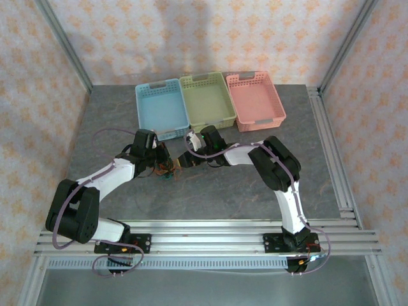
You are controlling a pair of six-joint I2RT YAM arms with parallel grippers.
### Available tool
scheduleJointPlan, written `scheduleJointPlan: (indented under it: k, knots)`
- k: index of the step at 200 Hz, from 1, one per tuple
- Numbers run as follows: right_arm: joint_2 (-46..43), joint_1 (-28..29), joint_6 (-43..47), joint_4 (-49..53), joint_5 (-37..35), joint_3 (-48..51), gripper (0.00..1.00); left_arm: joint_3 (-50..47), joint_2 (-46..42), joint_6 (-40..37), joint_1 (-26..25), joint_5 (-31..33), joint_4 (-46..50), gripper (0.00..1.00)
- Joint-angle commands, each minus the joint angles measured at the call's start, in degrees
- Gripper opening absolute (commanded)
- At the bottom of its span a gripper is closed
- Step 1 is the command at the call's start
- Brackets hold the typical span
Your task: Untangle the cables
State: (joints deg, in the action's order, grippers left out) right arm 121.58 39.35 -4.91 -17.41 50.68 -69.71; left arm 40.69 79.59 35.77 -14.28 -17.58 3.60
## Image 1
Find aluminium frame post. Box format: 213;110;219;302
317;0;380;94
36;0;94;94

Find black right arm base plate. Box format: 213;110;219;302
263;233;321;254

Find thin orange cable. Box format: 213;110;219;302
152;159;182;179

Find aluminium frame leg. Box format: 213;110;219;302
18;254;48;306
365;254;401;306

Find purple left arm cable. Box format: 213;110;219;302
52;127;144;278

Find red power lead orange plug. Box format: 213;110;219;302
119;244;140;256
298;242;329;266

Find aluminium side rails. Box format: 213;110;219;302
306;85;364;230

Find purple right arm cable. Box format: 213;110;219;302
184;130;332;277

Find blue perforated plastic basket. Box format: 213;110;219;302
135;78;191;142

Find aluminium mounting rails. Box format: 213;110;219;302
33;218;383;258

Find pink perforated plastic basket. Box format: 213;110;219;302
225;70;287;133

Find grey slotted cable duct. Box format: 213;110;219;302
44;256;289;270

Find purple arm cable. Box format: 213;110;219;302
184;130;332;277
52;127;144;278

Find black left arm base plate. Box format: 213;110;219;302
94;234;152;255

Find black clamp block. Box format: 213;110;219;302
284;257;309;277

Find green perforated plastic basket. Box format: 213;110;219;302
179;71;238;135

